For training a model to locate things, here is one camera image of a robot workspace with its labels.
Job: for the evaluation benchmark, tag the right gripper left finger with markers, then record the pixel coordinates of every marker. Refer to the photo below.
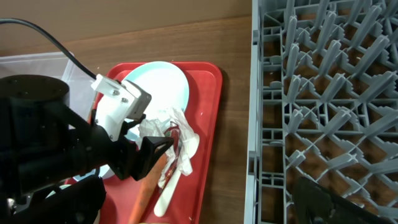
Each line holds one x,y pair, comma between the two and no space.
78,203

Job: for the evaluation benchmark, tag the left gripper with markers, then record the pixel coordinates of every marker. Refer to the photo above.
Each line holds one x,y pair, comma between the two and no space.
91,147

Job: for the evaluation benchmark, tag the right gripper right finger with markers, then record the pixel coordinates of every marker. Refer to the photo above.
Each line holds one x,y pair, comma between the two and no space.
316,204

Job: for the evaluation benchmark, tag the red snack wrapper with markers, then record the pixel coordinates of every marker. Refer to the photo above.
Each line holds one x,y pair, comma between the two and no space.
172,154

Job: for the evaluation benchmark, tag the white napkin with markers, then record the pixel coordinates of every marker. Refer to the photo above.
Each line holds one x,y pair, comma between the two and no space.
158,121

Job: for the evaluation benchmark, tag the orange carrot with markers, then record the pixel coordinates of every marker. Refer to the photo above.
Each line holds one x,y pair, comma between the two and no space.
148,185

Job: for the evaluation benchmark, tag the light blue rice bowl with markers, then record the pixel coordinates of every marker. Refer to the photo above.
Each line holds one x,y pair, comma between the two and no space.
104,172

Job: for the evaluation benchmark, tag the mint green bowl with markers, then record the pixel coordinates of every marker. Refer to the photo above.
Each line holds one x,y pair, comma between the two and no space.
56,189

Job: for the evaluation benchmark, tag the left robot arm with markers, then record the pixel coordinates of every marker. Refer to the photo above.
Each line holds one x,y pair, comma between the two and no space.
43,141

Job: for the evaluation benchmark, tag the grey dishwasher rack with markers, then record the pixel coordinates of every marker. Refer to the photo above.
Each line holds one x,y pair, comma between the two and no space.
322,105

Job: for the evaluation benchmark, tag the white plastic spoon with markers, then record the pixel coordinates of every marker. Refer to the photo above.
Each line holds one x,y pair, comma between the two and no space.
190,147

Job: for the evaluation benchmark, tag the large light blue plate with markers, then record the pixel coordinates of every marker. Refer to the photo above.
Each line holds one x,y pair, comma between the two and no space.
167,85

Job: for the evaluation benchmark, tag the red serving tray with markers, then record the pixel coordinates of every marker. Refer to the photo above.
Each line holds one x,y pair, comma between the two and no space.
205,82

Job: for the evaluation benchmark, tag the clear plastic storage bin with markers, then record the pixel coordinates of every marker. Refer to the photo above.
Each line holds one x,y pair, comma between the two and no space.
56,65

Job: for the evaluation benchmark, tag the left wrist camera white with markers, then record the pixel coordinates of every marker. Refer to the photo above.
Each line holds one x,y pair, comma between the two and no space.
120,101

